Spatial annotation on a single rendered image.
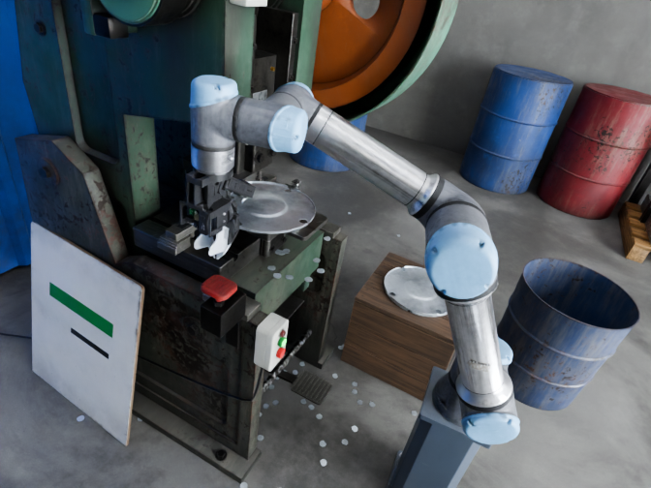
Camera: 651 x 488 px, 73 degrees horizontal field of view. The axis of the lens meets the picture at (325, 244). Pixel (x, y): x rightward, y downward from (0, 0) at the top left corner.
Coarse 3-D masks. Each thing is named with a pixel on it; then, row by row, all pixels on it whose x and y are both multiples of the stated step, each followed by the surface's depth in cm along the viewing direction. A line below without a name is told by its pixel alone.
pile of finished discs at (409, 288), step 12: (396, 276) 177; (408, 276) 178; (420, 276) 179; (396, 288) 170; (408, 288) 170; (420, 288) 172; (432, 288) 173; (396, 300) 164; (408, 300) 165; (420, 300) 166; (432, 300) 167; (444, 300) 168; (420, 312) 160; (432, 312) 161; (444, 312) 162
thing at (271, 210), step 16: (256, 192) 130; (272, 192) 131; (240, 208) 121; (256, 208) 121; (272, 208) 122; (288, 208) 125; (304, 208) 126; (256, 224) 115; (272, 224) 116; (288, 224) 118; (304, 224) 119
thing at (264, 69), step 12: (264, 60) 106; (264, 72) 108; (264, 84) 110; (264, 96) 111; (240, 144) 110; (240, 156) 112; (252, 156) 112; (264, 156) 117; (240, 168) 114; (252, 168) 114
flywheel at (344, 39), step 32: (352, 0) 126; (384, 0) 120; (416, 0) 113; (320, 32) 132; (352, 32) 128; (384, 32) 124; (416, 32) 117; (320, 64) 136; (352, 64) 132; (384, 64) 124; (320, 96) 137; (352, 96) 133
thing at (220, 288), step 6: (216, 276) 99; (204, 282) 96; (210, 282) 96; (216, 282) 97; (222, 282) 97; (228, 282) 98; (204, 288) 95; (210, 288) 95; (216, 288) 95; (222, 288) 96; (228, 288) 96; (234, 288) 96; (210, 294) 94; (216, 294) 94; (222, 294) 94; (228, 294) 94; (216, 300) 98; (222, 300) 94
